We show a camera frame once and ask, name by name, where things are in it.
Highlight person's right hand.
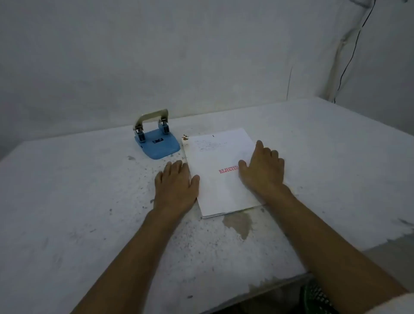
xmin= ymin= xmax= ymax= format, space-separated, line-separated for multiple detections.
xmin=238 ymin=140 xmax=285 ymax=198

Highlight person's left hand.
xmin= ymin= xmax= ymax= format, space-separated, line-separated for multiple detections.
xmin=154 ymin=160 xmax=201 ymax=215

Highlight person's left forearm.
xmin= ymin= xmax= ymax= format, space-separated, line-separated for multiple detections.
xmin=71 ymin=207 xmax=194 ymax=314

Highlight person's right forearm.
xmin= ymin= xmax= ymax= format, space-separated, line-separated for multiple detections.
xmin=258 ymin=189 xmax=409 ymax=314

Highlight white stamped paper stack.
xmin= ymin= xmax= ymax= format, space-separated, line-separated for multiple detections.
xmin=181 ymin=128 xmax=266 ymax=219

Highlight blue hole punch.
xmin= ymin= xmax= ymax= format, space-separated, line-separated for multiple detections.
xmin=133 ymin=109 xmax=180 ymax=160

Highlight green mesh basket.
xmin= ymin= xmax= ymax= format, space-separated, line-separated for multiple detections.
xmin=299 ymin=278 xmax=339 ymax=314

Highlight white sleeve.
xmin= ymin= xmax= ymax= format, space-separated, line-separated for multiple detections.
xmin=365 ymin=290 xmax=414 ymax=314

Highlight white wall conduit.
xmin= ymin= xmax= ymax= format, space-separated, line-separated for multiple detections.
xmin=324 ymin=27 xmax=362 ymax=101

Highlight black cable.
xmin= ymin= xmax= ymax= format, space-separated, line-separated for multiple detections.
xmin=332 ymin=0 xmax=376 ymax=105

